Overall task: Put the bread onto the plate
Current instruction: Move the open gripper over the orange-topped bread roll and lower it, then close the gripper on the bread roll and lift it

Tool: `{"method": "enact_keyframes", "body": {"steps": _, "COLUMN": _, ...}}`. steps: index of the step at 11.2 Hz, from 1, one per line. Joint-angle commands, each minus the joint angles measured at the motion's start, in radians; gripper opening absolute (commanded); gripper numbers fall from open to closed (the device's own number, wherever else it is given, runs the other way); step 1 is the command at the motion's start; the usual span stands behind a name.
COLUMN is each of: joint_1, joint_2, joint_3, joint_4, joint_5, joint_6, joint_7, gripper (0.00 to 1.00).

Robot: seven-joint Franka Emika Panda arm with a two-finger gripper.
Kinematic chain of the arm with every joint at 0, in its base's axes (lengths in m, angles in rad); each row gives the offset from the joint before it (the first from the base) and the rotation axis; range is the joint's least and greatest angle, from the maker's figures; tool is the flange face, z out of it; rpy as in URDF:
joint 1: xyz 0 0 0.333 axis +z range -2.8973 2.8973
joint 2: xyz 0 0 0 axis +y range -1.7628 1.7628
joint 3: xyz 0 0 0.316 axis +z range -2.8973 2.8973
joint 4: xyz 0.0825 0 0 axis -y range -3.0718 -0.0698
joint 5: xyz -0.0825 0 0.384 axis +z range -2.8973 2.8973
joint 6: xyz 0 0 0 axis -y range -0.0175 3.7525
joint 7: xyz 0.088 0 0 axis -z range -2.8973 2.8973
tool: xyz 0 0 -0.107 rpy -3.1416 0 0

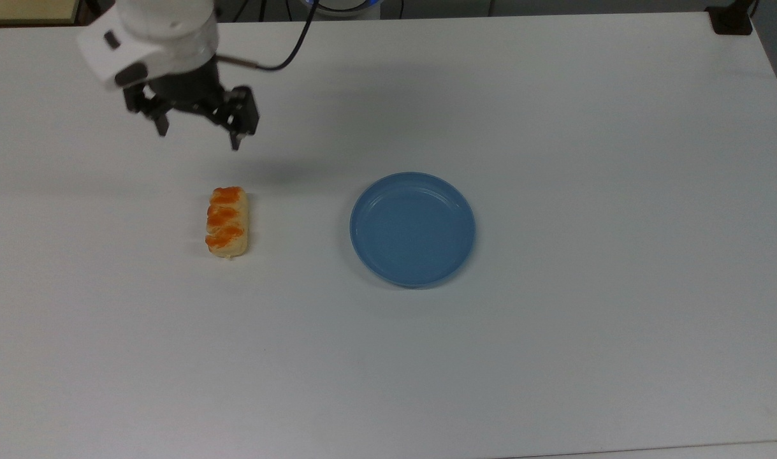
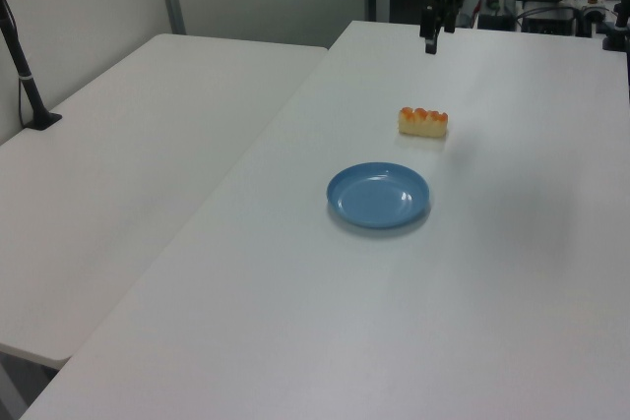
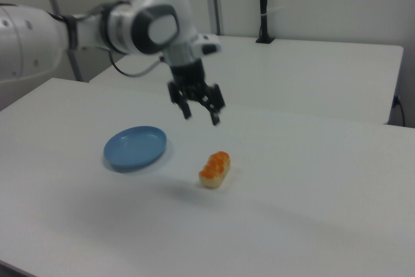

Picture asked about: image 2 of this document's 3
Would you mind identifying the yellow bread with orange crust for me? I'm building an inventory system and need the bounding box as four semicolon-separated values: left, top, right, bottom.
397;106;450;138

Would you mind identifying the blue round plate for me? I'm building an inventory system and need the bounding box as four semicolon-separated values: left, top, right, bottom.
326;161;433;230

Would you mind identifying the black electronics box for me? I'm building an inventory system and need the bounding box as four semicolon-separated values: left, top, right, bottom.
521;6;578;36

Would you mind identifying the black clamp camera stand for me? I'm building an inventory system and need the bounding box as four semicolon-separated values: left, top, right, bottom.
598;0;630;53

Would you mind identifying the black camera pole with base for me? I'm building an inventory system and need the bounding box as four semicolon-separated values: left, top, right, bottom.
0;0;64;131

